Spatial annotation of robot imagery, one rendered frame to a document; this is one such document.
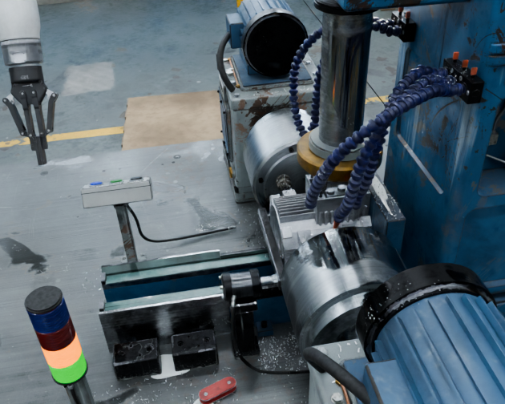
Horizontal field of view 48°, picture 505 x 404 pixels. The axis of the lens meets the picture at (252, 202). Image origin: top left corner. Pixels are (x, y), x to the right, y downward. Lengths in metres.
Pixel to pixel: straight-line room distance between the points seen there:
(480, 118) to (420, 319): 0.47
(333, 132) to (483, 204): 0.33
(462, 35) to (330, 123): 0.28
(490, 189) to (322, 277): 0.39
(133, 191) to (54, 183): 0.63
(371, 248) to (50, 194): 1.20
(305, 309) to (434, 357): 0.40
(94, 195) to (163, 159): 0.63
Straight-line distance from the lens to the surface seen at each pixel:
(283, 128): 1.45
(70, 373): 1.09
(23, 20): 1.47
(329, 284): 1.03
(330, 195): 1.27
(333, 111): 1.14
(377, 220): 1.24
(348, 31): 1.07
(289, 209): 1.26
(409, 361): 0.72
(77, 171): 2.07
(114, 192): 1.45
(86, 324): 1.51
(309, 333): 1.05
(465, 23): 1.09
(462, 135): 1.12
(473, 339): 0.70
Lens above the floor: 1.88
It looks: 37 degrees down
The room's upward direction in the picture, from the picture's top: 3 degrees counter-clockwise
